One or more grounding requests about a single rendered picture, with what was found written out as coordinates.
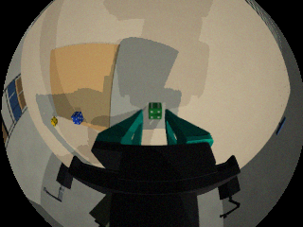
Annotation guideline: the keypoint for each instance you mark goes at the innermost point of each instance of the blue die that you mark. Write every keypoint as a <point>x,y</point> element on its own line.
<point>77,117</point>

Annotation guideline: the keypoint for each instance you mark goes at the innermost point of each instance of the green die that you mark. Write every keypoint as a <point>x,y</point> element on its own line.
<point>155,110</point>

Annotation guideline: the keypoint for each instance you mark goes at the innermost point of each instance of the yellow die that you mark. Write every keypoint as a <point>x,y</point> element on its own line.
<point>54,121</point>

